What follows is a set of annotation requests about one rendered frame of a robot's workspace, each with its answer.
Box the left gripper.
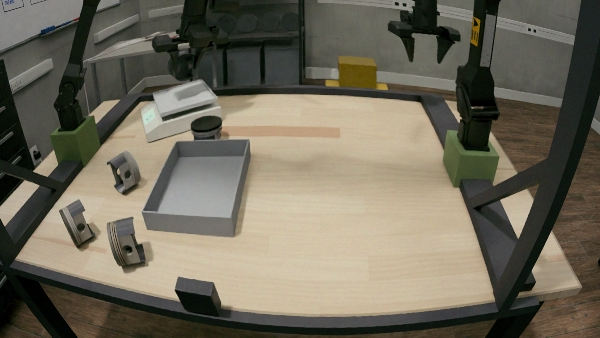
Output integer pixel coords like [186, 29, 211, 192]
[152, 14, 228, 73]

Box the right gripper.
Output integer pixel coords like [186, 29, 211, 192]
[388, 3, 461, 64]

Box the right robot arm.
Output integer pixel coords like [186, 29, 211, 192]
[455, 0, 501, 152]

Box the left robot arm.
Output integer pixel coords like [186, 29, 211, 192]
[53, 0, 240, 132]

